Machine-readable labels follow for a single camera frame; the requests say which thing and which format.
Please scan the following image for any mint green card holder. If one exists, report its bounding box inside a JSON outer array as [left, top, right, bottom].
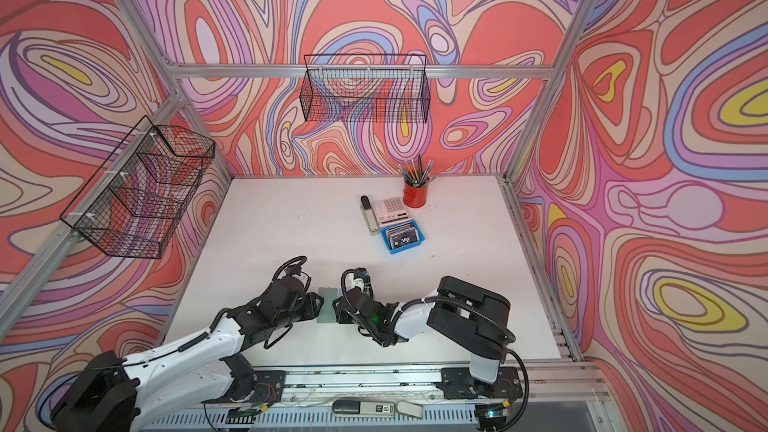
[[317, 287, 341, 324]]

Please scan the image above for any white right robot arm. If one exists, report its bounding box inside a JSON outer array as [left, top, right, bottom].
[[332, 268, 530, 418]]

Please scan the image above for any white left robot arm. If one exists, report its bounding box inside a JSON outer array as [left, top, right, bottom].
[[44, 256, 324, 431]]

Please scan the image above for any black vip card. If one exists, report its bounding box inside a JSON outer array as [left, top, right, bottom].
[[390, 229, 420, 250]]

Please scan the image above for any blue plastic card tray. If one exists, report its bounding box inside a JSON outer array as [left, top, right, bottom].
[[380, 220, 425, 254]]

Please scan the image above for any stack of cards in tray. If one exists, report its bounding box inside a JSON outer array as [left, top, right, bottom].
[[385, 221, 420, 251]]

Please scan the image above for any pink desk calculator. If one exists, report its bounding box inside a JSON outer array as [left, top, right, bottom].
[[371, 197, 410, 229]]

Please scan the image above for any beige stapler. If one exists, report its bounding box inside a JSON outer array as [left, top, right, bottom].
[[360, 195, 379, 236]]

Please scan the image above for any red metal pencil bucket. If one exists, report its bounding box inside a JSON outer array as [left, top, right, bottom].
[[402, 183, 428, 209]]

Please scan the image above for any grey handheld device on rail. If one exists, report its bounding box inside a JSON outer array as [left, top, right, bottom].
[[331, 398, 425, 419]]

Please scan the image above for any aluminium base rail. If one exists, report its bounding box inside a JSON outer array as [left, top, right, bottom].
[[148, 359, 618, 431]]

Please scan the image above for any black wire basket left wall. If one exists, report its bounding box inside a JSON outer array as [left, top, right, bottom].
[[59, 116, 216, 259]]

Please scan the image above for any black wire basket wall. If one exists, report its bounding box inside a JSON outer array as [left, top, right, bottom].
[[59, 116, 216, 259], [299, 53, 431, 124]]

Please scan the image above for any black wire basket back wall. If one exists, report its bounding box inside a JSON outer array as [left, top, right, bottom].
[[299, 53, 431, 124]]

